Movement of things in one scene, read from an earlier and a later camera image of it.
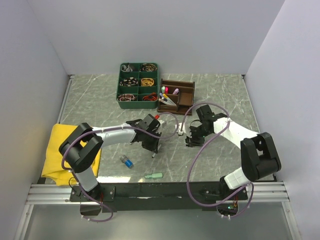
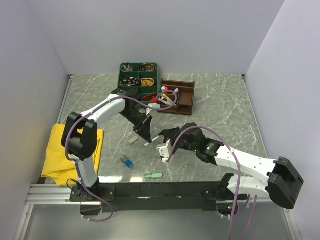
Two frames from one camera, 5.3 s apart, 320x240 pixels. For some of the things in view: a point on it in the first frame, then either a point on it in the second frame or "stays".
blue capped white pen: (165, 100) stays
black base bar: (159, 196) stays
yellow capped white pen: (170, 100) → (159, 99)
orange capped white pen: (162, 100) stays
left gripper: (152, 147) → (143, 130)
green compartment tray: (138, 87) stays
